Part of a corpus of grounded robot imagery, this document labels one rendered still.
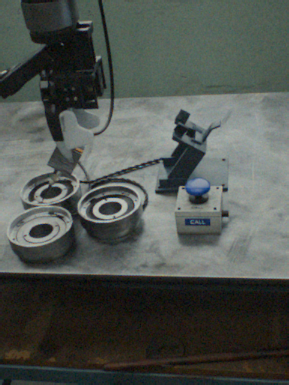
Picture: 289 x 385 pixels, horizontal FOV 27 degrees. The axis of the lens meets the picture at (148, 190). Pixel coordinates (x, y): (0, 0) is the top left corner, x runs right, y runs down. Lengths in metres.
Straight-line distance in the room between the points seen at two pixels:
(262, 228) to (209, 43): 1.67
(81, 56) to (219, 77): 1.78
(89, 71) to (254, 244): 0.36
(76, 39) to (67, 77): 0.05
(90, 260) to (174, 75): 1.77
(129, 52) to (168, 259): 1.79
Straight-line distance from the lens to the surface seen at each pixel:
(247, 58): 2.57
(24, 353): 1.18
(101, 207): 1.00
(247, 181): 1.06
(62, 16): 0.83
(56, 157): 0.95
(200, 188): 0.92
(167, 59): 2.60
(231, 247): 0.92
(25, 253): 0.94
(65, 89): 0.88
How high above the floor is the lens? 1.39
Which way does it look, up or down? 34 degrees down
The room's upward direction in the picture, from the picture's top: 8 degrees counter-clockwise
